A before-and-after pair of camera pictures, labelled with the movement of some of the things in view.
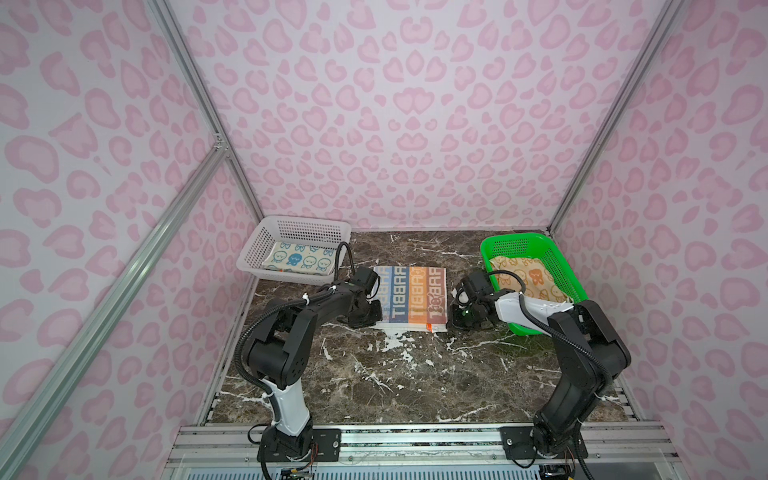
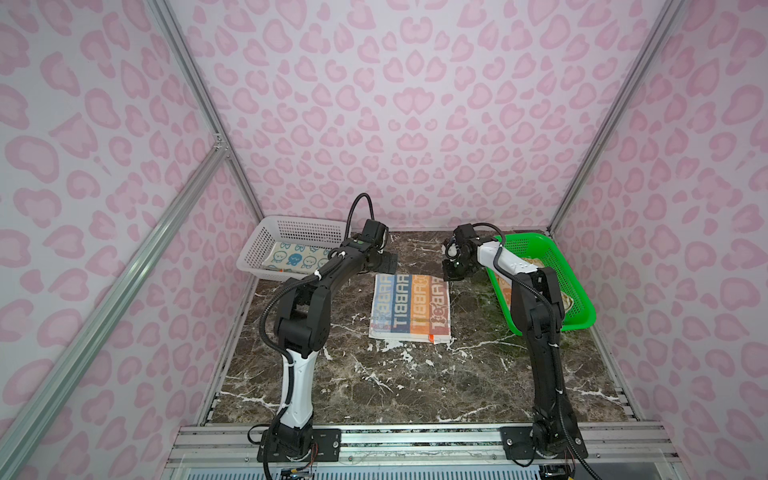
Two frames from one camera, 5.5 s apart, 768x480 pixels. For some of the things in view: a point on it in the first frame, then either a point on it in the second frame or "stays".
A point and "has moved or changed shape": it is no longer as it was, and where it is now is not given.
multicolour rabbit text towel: [414, 299] has moved or changed shape
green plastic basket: [535, 246] stays
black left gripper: [377, 315] -> [387, 264]
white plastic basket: [292, 249] stays
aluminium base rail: [612, 451] stays
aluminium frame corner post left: [195, 84] stays
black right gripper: [455, 318] -> [448, 273]
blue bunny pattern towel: [302, 258] stays
